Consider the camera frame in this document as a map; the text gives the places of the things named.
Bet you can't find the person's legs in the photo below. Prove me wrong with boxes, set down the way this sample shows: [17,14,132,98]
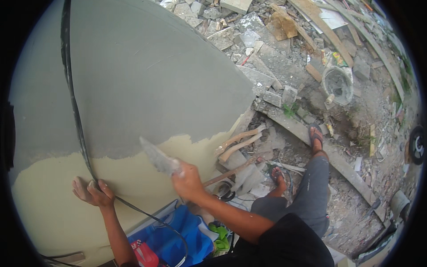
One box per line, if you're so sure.
[250,123,331,239]

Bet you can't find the person's body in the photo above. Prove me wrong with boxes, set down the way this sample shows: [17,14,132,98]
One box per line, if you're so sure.
[197,213,335,267]

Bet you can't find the grey putty knife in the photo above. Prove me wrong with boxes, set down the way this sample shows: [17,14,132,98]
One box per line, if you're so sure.
[139,136,183,177]

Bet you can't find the black wheel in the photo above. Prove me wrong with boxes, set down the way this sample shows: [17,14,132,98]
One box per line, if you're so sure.
[409,125,426,166]

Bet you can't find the heap of broken rubble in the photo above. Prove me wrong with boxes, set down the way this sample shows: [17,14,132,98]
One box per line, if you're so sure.
[159,0,371,117]

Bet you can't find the thin black cable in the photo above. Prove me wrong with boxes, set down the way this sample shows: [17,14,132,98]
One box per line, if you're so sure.
[40,252,84,267]

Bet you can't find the pile of wooden planks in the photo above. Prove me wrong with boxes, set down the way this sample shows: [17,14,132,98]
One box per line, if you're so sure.
[287,0,406,101]

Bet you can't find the person's right hand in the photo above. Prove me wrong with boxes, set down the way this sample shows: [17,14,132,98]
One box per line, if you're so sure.
[171,161,206,203]

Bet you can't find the brown straight wooden handle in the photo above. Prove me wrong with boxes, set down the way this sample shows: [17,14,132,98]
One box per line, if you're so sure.
[203,157,264,187]

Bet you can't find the yellow wooden stake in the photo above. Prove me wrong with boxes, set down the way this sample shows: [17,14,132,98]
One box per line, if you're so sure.
[369,124,376,157]

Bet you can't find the blue plastic bag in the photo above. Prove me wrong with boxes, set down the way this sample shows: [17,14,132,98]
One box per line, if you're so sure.
[128,205,218,267]

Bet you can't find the grey pipe piece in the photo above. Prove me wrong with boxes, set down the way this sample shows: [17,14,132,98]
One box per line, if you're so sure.
[390,190,411,221]

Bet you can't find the long black cable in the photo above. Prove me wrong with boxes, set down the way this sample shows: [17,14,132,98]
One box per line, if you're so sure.
[60,0,189,267]

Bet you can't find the pale curved wooden handle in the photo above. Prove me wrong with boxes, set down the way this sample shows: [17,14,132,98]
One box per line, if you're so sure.
[218,132,264,163]
[215,124,267,156]

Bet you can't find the person's left hand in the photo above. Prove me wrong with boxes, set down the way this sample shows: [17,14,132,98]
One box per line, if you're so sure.
[72,177,116,208]

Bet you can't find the red printed packet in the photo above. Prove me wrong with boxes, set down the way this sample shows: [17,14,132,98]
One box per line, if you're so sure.
[130,240,159,267]

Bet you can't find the cement-stained bucket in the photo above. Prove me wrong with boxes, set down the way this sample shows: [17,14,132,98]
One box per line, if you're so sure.
[321,66,354,107]

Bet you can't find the green cloth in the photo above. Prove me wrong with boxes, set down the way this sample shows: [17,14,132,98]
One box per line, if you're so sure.
[208,224,231,253]

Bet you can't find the black angle grinder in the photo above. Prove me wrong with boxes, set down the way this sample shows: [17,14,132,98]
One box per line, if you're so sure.
[213,180,237,202]

